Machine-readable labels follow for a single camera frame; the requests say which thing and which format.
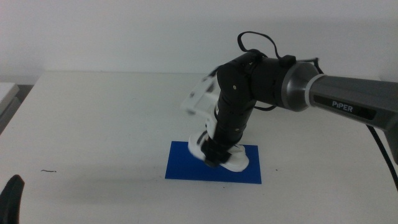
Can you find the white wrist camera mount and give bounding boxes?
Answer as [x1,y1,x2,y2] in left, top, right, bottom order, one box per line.
[180,73,220,139]

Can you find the black looped wrist cable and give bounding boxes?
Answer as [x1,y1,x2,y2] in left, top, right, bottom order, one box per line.
[237,30,325,75]

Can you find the black arm base cable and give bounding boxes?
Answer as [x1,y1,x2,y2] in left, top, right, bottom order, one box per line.
[365,124,398,192]

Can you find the blue rectangular mat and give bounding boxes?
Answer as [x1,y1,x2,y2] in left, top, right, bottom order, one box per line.
[164,141,262,185]

